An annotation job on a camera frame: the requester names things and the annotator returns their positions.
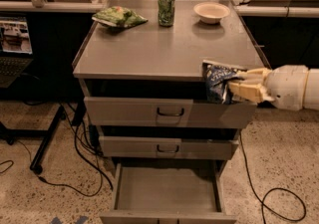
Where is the grey metal drawer cabinet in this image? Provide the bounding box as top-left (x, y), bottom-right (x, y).
top-left (72, 0), bottom-right (274, 224)

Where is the black laptop stand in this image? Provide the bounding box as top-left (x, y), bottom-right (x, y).
top-left (0, 107), bottom-right (65, 174)

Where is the grey drawer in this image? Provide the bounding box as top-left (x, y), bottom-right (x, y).
top-left (84, 97), bottom-right (256, 128)
top-left (100, 159), bottom-right (236, 224)
top-left (99, 136), bottom-right (238, 160)

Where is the top grey drawer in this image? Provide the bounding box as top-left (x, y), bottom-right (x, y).
top-left (84, 97), bottom-right (256, 128)

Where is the middle grey drawer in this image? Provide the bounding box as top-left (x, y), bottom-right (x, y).
top-left (99, 136), bottom-right (238, 160)

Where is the blue chip bag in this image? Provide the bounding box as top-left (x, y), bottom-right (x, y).
top-left (202, 60), bottom-right (246, 105)

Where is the bottom grey drawer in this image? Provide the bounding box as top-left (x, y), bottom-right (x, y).
top-left (100, 159), bottom-right (236, 224)

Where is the black cable right floor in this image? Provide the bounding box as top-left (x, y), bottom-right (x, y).
top-left (238, 131), bottom-right (307, 224)

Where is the green chip bag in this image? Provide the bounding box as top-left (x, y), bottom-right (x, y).
top-left (92, 6), bottom-right (148, 29)

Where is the black cable left floor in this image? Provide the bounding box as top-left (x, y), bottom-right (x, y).
top-left (37, 102), bottom-right (115, 198)

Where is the short black cable far left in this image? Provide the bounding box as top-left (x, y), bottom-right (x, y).
top-left (0, 159), bottom-right (15, 175)

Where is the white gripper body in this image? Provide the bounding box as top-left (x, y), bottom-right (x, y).
top-left (265, 65), bottom-right (308, 111)

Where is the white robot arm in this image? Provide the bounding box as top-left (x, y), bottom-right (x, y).
top-left (227, 65), bottom-right (319, 111)

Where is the white bowl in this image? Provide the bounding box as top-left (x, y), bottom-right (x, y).
top-left (193, 2), bottom-right (230, 25)

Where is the green soda can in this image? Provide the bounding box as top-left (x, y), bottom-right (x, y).
top-left (158, 0), bottom-right (175, 27)

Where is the black cable floor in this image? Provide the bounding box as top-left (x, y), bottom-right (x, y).
top-left (37, 102), bottom-right (115, 198)
top-left (238, 131), bottom-right (307, 224)

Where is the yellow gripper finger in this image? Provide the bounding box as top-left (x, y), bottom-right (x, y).
top-left (227, 81), bottom-right (274, 104)
top-left (237, 68), bottom-right (271, 85)

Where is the open laptop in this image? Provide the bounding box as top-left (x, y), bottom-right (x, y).
top-left (0, 14), bottom-right (33, 89)

